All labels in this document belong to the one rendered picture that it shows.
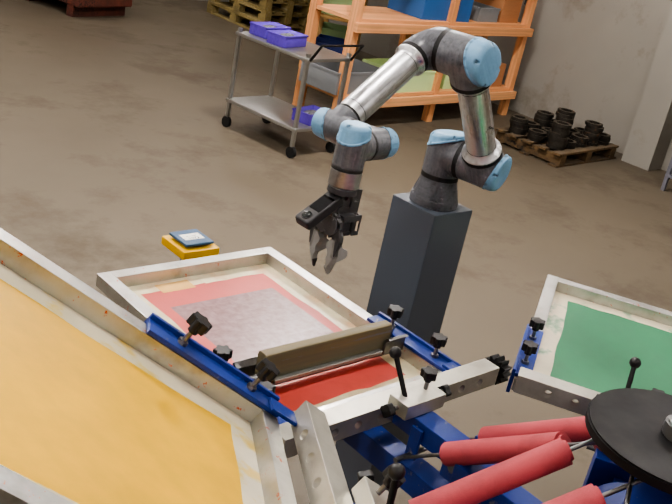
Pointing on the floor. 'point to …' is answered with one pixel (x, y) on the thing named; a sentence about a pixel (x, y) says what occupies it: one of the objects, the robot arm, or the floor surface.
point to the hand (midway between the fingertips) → (319, 265)
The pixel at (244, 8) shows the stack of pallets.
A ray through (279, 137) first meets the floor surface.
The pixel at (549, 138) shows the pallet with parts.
